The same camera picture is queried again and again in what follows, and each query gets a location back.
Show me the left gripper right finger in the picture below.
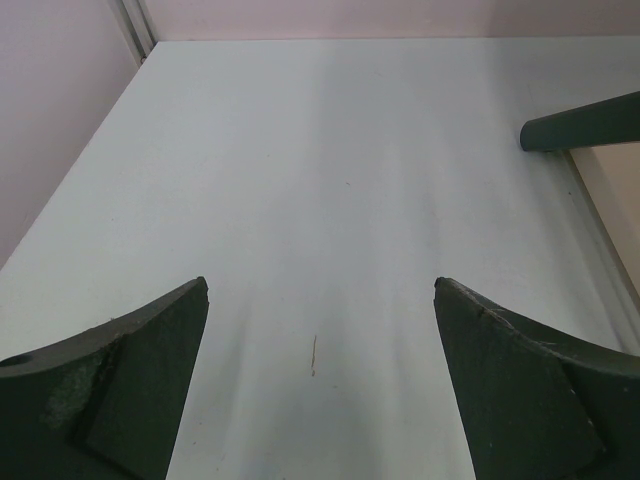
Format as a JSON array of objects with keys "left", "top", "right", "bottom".
[{"left": 434, "top": 277, "right": 639, "bottom": 479}]

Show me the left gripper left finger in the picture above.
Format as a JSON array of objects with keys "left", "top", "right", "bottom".
[{"left": 1, "top": 277, "right": 208, "bottom": 479}]

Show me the beige three-tier shelf rack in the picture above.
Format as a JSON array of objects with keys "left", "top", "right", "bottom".
[{"left": 519, "top": 92, "right": 639, "bottom": 289}]

